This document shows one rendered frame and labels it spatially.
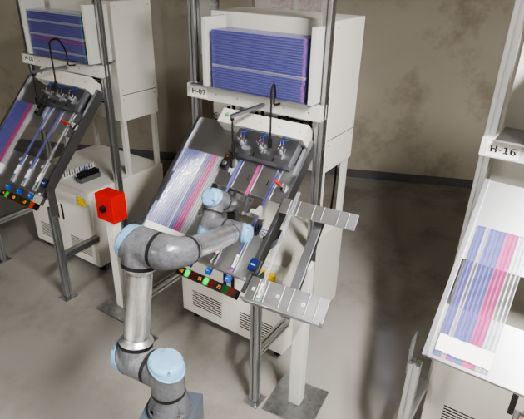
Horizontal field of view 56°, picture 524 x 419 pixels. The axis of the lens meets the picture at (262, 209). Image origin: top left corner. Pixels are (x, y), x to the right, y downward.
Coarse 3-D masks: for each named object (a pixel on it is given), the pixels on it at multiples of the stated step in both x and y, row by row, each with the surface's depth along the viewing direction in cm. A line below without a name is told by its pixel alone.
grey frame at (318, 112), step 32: (192, 0) 237; (192, 32) 244; (192, 64) 251; (192, 96) 255; (224, 96) 243; (320, 96) 217; (320, 128) 223; (320, 160) 230; (320, 192) 239; (256, 320) 219; (256, 352) 228; (256, 384) 237
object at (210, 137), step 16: (208, 128) 257; (192, 144) 256; (208, 144) 252; (224, 144) 248; (224, 176) 240; (240, 176) 236; (272, 176) 230; (288, 176) 226; (256, 192) 229; (272, 192) 226
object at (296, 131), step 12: (228, 120) 243; (240, 120) 240; (252, 120) 237; (264, 120) 235; (276, 120) 232; (264, 132) 233; (276, 132) 229; (288, 132) 226; (300, 132) 224; (312, 132) 228
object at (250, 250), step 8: (152, 208) 249; (200, 216) 235; (144, 224) 246; (192, 224) 235; (192, 232) 233; (256, 240) 219; (224, 248) 223; (232, 248) 222; (248, 248) 219; (256, 248) 217; (208, 256) 225; (224, 256) 222; (232, 256) 220; (240, 256) 218; (248, 256) 217; (216, 264) 221; (224, 264) 220; (240, 264) 217; (248, 264) 215; (240, 272) 215
